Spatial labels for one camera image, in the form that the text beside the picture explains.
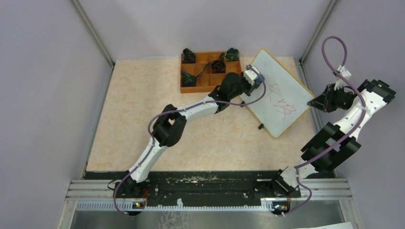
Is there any dark rolled cloth top left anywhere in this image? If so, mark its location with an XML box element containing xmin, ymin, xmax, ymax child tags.
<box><xmin>182</xmin><ymin>48</ymin><xmax>196</xmax><ymax>63</ymax></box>

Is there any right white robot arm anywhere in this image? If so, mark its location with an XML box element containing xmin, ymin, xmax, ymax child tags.
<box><xmin>269</xmin><ymin>80</ymin><xmax>396</xmax><ymax>197</ymax></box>

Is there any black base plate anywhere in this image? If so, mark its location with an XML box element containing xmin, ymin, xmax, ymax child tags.
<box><xmin>83</xmin><ymin>170</ymin><xmax>336</xmax><ymax>208</ymax></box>

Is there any right aluminium corner post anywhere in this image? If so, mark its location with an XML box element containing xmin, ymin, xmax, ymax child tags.
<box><xmin>299</xmin><ymin>0</ymin><xmax>340</xmax><ymax>66</ymax></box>

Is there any aluminium front rail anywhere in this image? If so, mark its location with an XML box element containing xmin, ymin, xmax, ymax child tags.
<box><xmin>58</xmin><ymin>178</ymin><xmax>363</xmax><ymax>229</ymax></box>

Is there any blue whiteboard eraser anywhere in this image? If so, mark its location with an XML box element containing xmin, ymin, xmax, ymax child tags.
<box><xmin>254</xmin><ymin>78</ymin><xmax>263</xmax><ymax>89</ymax></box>

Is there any aluminium corner post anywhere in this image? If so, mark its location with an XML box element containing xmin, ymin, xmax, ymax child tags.
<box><xmin>299</xmin><ymin>0</ymin><xmax>340</xmax><ymax>66</ymax></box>
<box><xmin>69</xmin><ymin>0</ymin><xmax>115</xmax><ymax>68</ymax></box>

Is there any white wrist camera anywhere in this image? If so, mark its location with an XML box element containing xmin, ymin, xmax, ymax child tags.
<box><xmin>243</xmin><ymin>65</ymin><xmax>262</xmax><ymax>86</ymax></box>
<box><xmin>334</xmin><ymin>65</ymin><xmax>352</xmax><ymax>91</ymax></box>

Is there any dark rolled cloth top right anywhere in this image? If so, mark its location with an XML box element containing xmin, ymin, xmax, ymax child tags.
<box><xmin>224</xmin><ymin>48</ymin><xmax>240</xmax><ymax>62</ymax></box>

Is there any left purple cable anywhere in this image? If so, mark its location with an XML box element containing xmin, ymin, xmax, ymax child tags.
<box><xmin>113</xmin><ymin>64</ymin><xmax>267</xmax><ymax>217</ymax></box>

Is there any orange compartment tray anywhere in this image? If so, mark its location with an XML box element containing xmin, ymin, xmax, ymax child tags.
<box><xmin>180</xmin><ymin>52</ymin><xmax>242</xmax><ymax>94</ymax></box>

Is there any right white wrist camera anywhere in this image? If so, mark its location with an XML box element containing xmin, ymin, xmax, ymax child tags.
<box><xmin>334</xmin><ymin>65</ymin><xmax>352</xmax><ymax>91</ymax></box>

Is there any dark rolled cloth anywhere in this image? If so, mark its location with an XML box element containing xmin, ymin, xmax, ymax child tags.
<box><xmin>181</xmin><ymin>71</ymin><xmax>197</xmax><ymax>87</ymax></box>
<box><xmin>224</xmin><ymin>48</ymin><xmax>240</xmax><ymax>62</ymax></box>
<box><xmin>211</xmin><ymin>60</ymin><xmax>226</xmax><ymax>73</ymax></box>
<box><xmin>182</xmin><ymin>48</ymin><xmax>196</xmax><ymax>63</ymax></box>

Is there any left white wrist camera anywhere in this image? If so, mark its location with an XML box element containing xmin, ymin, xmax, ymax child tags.
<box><xmin>243</xmin><ymin>65</ymin><xmax>262</xmax><ymax>86</ymax></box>

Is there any left aluminium corner post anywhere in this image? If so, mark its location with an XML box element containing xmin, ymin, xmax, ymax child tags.
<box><xmin>69</xmin><ymin>0</ymin><xmax>115</xmax><ymax>68</ymax></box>

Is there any dark rolled cloth centre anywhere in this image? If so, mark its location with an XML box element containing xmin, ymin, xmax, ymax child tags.
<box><xmin>211</xmin><ymin>60</ymin><xmax>226</xmax><ymax>73</ymax></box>

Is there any yellow framed whiteboard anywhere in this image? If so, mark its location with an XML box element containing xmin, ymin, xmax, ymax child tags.
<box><xmin>240</xmin><ymin>49</ymin><xmax>315</xmax><ymax>137</ymax></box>

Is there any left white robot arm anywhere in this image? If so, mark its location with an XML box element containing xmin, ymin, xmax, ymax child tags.
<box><xmin>114</xmin><ymin>69</ymin><xmax>265</xmax><ymax>198</ymax></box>

